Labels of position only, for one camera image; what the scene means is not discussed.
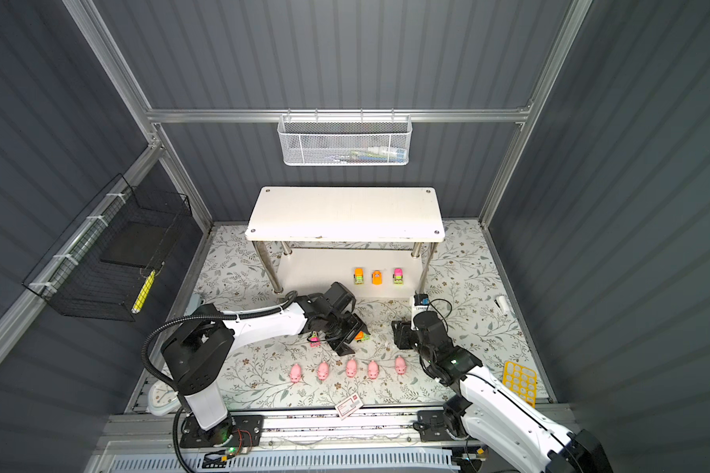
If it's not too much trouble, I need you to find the orange toy bulldozer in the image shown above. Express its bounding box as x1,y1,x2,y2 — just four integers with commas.
372,270,383,286

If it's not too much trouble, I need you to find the yellow green marker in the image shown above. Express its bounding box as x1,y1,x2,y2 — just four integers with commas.
131,270,157,315

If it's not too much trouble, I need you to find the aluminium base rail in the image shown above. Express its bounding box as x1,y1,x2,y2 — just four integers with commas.
105,404,569,451

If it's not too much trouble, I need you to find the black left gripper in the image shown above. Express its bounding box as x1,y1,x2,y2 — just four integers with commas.
323,310,373,356

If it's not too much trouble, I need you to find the orange green mixer toy truck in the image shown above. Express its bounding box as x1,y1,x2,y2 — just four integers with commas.
353,267,365,285

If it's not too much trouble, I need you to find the black wire basket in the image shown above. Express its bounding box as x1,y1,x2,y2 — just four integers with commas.
23,175,192,322

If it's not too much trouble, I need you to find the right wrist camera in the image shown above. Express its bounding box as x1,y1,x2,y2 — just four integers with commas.
411,293,431,315

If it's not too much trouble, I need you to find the white two-tier shelf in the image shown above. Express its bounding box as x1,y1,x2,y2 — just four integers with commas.
246,186,445,300

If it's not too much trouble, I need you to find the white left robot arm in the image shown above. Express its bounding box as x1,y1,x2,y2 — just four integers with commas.
140,282,369,432

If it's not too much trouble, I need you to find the red white card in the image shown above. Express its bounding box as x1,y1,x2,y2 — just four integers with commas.
335,393,364,419

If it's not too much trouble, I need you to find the pink toy pig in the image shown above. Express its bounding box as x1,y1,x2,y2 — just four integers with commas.
289,364,303,384
345,359,358,378
317,362,331,382
394,356,407,376
367,361,380,380

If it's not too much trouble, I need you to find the yellow plastic grid tray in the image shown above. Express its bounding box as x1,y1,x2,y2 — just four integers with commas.
502,361,538,408

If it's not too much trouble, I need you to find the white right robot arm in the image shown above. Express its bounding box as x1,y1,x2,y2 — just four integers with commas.
392,311,613,472

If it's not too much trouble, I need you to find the white wire basket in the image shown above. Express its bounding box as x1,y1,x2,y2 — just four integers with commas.
277,117,413,167

